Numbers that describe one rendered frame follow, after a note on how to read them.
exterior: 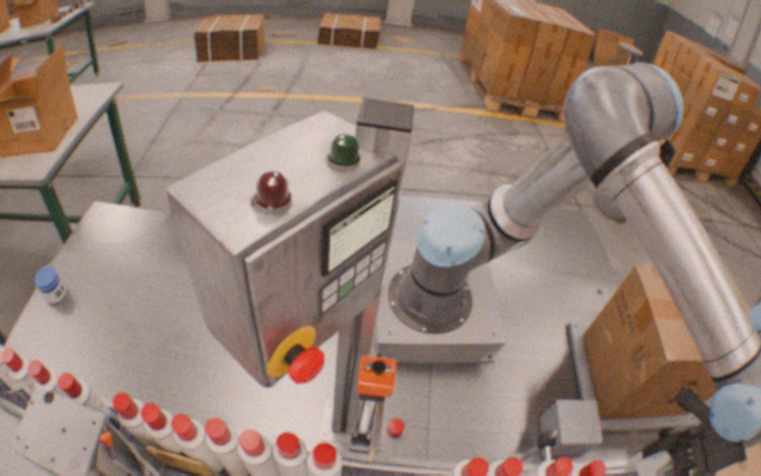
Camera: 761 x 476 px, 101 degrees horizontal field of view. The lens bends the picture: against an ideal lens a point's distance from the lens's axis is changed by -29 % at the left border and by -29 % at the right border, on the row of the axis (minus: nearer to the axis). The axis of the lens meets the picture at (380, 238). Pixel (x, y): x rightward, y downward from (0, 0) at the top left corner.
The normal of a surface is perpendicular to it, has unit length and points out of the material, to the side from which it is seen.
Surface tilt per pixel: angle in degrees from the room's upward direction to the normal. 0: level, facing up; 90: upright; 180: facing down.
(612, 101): 34
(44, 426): 0
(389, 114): 0
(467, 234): 10
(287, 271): 90
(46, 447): 0
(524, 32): 90
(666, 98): 48
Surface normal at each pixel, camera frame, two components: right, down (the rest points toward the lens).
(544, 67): 0.07, 0.73
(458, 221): 0.00, -0.62
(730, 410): -0.86, 0.32
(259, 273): 0.76, 0.52
